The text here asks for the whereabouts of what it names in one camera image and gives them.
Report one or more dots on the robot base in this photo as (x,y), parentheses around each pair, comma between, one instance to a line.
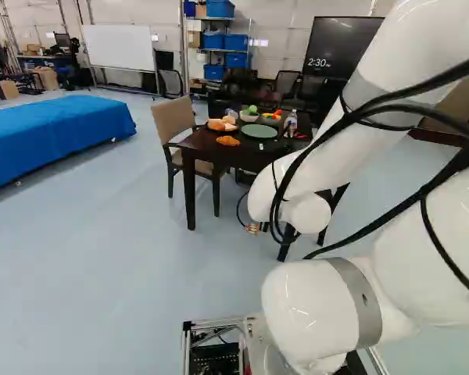
(215,343)

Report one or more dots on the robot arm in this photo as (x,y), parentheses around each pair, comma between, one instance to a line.
(406,250)

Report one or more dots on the orange croissant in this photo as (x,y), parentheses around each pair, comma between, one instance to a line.
(227,140)

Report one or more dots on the empty green plate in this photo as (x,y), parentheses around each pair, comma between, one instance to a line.
(258,131)

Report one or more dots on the plate with bread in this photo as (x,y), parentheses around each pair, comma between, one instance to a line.
(220,125)

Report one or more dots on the dark wooden table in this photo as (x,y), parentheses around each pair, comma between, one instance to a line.
(250,148)

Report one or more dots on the small clear plastic bottle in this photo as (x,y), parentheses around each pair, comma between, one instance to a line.
(229,112)

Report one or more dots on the bowl with green fruit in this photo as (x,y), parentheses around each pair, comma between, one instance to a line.
(250,112)

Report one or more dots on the bowl with colourful toys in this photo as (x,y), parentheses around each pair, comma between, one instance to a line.
(271,116)

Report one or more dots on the red scissors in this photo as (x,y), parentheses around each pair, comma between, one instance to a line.
(299,136)

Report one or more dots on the clear water bottle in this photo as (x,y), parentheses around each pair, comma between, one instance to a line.
(292,121)

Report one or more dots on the large black screen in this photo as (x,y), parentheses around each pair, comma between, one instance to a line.
(332,47)

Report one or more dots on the whiteboard on stand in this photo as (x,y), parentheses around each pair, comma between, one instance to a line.
(119,48)

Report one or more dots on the blue covered bed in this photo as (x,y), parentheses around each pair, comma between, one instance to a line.
(43,129)

